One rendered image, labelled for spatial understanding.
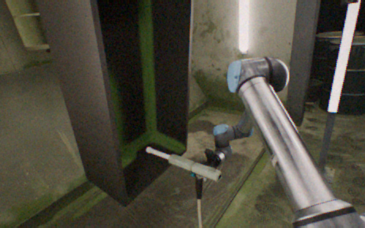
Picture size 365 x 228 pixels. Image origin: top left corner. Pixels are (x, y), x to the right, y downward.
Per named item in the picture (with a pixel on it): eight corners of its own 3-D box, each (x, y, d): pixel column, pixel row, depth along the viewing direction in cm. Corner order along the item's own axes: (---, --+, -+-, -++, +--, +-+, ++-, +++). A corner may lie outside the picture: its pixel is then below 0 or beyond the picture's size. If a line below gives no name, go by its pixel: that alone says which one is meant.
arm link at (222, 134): (228, 122, 138) (230, 140, 142) (211, 125, 137) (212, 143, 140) (233, 126, 129) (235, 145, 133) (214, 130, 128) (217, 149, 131)
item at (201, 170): (221, 203, 115) (222, 168, 106) (216, 210, 111) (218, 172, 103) (153, 173, 141) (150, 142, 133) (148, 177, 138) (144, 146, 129)
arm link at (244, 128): (292, 45, 84) (245, 124, 144) (262, 50, 83) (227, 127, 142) (306, 68, 79) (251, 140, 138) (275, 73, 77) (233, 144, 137)
